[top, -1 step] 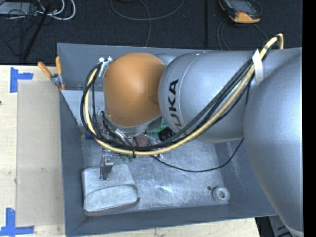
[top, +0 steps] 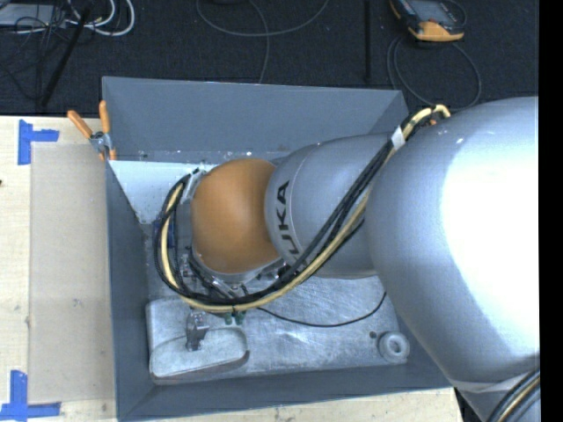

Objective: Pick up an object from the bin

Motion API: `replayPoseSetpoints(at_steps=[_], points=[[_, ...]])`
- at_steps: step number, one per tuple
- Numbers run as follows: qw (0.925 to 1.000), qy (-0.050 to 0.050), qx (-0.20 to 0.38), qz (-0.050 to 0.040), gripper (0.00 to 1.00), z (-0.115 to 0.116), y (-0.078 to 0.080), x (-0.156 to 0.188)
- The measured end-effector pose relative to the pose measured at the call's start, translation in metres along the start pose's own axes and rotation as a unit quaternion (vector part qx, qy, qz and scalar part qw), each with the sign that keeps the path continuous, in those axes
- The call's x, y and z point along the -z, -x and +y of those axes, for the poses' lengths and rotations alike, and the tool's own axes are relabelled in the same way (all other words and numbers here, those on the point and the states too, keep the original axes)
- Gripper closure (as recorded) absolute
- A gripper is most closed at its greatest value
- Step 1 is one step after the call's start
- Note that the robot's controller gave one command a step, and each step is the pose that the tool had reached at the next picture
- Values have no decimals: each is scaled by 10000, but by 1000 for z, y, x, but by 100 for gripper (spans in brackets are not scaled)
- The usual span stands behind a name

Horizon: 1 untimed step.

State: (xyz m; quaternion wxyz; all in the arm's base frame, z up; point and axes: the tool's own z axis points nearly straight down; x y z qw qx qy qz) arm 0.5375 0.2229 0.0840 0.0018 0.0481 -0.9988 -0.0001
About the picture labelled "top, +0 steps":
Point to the grey metal bin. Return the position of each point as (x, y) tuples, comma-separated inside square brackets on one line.
[(272, 117)]

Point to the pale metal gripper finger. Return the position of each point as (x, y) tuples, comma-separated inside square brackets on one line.
[(191, 340), (201, 329)]

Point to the pale cardboard board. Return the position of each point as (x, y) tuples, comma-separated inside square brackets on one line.
[(66, 257)]

